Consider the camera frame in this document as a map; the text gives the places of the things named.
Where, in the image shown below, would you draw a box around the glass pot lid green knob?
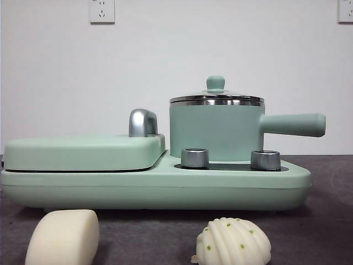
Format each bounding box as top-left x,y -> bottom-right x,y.
169,76 -> 264,102

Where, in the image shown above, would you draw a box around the ribbed white bun green dots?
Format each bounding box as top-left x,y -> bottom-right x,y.
191,216 -> 272,265

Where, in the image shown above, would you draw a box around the mint green breakfast maker base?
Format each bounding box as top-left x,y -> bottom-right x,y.
0,159 -> 312,213

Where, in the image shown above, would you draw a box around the plain white steamed bun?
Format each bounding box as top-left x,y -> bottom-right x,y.
24,209 -> 100,265

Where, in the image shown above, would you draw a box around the silver control knob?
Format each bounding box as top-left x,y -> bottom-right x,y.
250,150 -> 281,171
181,148 -> 210,168

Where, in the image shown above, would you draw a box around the mint green pot with handle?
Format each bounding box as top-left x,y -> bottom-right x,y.
169,99 -> 327,163

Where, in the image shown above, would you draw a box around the white wall socket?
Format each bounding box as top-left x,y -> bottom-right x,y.
89,0 -> 116,24
338,0 -> 353,24

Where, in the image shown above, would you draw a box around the silver grill cover handle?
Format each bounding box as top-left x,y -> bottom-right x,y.
128,109 -> 158,138

